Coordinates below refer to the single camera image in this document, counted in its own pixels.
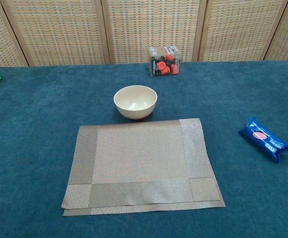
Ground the white bowl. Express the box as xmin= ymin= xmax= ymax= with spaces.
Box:
xmin=113 ymin=85 xmax=158 ymax=120

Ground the brown woven placemat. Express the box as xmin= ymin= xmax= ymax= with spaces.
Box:
xmin=61 ymin=118 xmax=226 ymax=217

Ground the clear box of red caps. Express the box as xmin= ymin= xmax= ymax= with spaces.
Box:
xmin=147 ymin=46 xmax=181 ymax=78

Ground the blue table cloth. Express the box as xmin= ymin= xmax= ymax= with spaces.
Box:
xmin=0 ymin=60 xmax=288 ymax=238

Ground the blue cookie packet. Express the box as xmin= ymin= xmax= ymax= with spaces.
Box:
xmin=238 ymin=116 xmax=288 ymax=164

